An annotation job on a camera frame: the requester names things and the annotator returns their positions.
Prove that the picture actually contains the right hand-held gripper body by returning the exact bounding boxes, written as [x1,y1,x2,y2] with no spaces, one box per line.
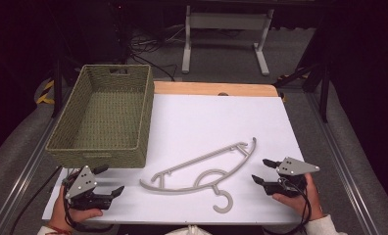
[262,157,320,199]

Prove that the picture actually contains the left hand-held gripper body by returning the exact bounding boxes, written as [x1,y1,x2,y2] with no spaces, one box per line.
[62,164,115,211]

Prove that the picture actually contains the green woven basket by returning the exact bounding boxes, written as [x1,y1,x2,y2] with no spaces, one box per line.
[44,64,156,169]

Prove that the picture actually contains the grey plastic clothes hanger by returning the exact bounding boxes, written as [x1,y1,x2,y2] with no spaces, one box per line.
[138,136,258,214]

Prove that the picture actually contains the person's left hand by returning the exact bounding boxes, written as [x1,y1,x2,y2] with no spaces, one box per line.
[47,185,104,233]

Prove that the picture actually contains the person's right hand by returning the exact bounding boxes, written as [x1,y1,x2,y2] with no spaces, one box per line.
[271,172,324,221]

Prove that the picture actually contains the person's left white sleeve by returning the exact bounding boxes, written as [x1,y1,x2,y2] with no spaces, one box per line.
[36,224,73,235]

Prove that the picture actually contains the person's white sleeve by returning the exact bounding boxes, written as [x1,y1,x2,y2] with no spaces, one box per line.
[36,224,73,235]
[303,213,348,235]

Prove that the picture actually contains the person's right white sleeve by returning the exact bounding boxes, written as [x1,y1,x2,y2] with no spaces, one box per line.
[303,213,348,235]

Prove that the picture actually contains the white table mat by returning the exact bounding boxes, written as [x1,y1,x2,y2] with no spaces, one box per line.
[41,93,306,226]

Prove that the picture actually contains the person's white clothing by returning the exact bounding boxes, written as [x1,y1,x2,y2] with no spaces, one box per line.
[165,224,214,235]

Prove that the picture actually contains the black metal stand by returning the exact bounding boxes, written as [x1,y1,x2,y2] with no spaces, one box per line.
[50,48,73,119]
[273,48,333,124]

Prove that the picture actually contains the yellow black striped tape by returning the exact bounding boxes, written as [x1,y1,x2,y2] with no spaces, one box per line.
[35,79,57,106]

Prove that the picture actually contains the white metal stand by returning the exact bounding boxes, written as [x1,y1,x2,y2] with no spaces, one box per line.
[181,4,275,76]

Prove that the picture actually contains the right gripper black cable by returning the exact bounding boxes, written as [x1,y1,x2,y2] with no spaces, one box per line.
[262,176,314,235]

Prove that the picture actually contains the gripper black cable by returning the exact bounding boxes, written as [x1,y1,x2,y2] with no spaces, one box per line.
[262,176,314,235]
[8,165,116,235]

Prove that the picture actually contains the aluminium frame rail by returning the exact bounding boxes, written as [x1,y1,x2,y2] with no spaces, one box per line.
[0,107,69,235]
[304,91,384,235]

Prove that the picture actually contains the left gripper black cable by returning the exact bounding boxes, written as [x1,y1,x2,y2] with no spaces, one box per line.
[8,165,116,235]

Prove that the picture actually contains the red wrist bracelet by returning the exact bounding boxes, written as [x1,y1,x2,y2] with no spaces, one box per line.
[44,223,73,235]

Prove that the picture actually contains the black floor cables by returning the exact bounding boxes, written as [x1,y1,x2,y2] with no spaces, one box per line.
[127,25,186,82]

